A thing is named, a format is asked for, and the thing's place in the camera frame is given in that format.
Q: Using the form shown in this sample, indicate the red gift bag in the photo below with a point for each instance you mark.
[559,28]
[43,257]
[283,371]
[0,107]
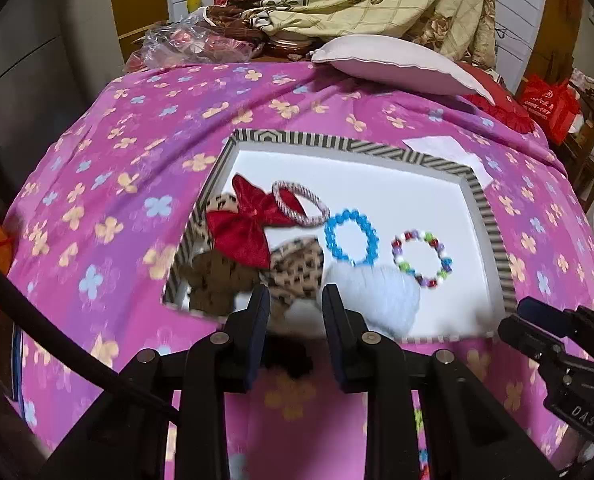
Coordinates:
[547,105]

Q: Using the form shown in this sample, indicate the white pillow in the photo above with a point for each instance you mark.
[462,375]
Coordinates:
[392,60]

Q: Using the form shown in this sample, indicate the brown fuzzy scrunchie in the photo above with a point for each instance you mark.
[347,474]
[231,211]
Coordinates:
[212,280]

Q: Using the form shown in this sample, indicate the red cushion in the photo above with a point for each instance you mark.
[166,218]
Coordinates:
[502,105]

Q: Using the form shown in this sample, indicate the silver striped bangle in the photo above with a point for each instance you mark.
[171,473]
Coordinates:
[279,199]

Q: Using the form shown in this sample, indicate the black flat device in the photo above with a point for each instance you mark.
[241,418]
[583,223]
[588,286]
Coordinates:
[18,360]

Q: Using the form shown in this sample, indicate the brown wooden door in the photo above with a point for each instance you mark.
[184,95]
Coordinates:
[552,25]

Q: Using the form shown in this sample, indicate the brown lidded jar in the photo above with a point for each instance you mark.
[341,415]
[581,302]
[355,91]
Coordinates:
[287,45]

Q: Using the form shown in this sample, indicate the leopard print scrunchie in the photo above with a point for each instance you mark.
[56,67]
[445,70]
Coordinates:
[297,270]
[222,205]

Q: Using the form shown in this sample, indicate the striped cardboard box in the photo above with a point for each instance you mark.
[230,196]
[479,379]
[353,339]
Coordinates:
[417,200]

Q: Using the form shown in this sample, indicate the yellow wooden door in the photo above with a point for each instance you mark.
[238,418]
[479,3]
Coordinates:
[137,5]

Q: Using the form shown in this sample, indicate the white paper sheet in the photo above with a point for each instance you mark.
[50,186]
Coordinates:
[437,147]

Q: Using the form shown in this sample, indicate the pink floral blanket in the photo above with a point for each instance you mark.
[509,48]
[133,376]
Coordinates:
[127,160]

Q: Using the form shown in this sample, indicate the light blue fluffy scrunchie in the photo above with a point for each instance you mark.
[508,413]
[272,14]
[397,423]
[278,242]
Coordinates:
[377,295]

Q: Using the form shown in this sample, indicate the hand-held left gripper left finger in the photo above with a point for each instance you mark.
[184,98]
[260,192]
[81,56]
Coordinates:
[264,330]

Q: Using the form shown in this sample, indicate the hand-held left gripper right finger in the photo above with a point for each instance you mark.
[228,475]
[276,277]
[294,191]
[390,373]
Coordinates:
[330,330]

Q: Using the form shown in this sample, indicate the clear plastic bag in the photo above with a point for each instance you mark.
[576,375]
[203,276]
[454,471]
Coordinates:
[187,40]

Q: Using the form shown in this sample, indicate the small yellow container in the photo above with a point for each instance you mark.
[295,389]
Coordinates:
[193,1]

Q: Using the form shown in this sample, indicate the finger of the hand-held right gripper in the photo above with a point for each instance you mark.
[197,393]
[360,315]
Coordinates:
[527,337]
[542,312]

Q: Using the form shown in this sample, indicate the grey cabinet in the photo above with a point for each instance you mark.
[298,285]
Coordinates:
[37,35]

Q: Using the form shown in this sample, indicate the red satin bow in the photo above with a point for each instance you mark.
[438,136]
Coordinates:
[242,230]

